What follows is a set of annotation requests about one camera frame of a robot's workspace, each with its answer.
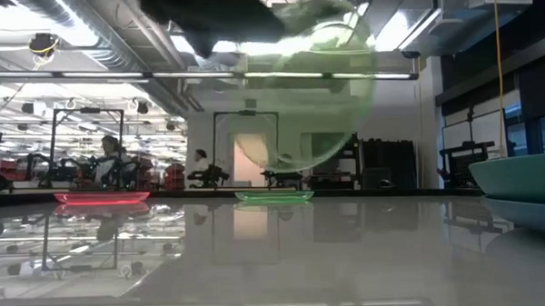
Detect black pegboard stand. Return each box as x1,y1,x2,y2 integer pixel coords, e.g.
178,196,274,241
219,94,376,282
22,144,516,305
436,104,498,190

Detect black metal rig frame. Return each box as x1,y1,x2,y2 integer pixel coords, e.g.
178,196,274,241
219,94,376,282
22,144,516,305
211,108,282,189
46,105,128,192

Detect yellow hanging cable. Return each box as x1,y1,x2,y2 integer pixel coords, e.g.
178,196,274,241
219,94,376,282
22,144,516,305
491,0,509,158

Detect red storage shelf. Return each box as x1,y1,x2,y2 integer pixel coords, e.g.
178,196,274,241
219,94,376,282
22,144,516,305
0,157,39,183

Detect black table edge frame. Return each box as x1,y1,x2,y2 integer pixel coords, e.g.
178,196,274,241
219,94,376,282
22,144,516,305
0,174,485,213

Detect teal plastic bowl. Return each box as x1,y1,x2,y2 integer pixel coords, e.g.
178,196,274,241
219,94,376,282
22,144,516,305
467,152,545,210

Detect red tool cart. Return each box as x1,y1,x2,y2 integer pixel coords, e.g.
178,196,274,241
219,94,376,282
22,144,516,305
162,162,186,192

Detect bright green plastic plate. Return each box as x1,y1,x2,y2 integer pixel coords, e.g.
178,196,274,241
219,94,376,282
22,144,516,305
233,188,316,207

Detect black ceiling device yellow cable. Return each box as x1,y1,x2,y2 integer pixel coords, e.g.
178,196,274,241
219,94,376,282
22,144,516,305
26,32,62,61

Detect person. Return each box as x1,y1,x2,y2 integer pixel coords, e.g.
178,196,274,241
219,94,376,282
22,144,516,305
193,148,211,174
92,133,134,190

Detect black robot arms on workbench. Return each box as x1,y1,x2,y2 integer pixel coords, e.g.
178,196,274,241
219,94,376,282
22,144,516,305
25,149,143,192

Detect long ceiling light bar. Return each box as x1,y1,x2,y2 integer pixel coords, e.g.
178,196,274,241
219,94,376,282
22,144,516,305
0,55,420,95

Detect pink plastic plate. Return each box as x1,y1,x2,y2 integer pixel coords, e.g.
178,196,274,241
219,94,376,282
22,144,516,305
53,188,152,208

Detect black panel cabinet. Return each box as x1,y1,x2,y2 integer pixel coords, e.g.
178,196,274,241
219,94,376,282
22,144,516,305
361,137,418,190

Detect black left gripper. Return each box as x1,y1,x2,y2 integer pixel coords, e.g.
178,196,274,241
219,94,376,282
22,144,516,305
139,0,290,61

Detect clear pale green plastic plate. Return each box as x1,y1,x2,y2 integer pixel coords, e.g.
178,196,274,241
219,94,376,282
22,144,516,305
221,0,380,176

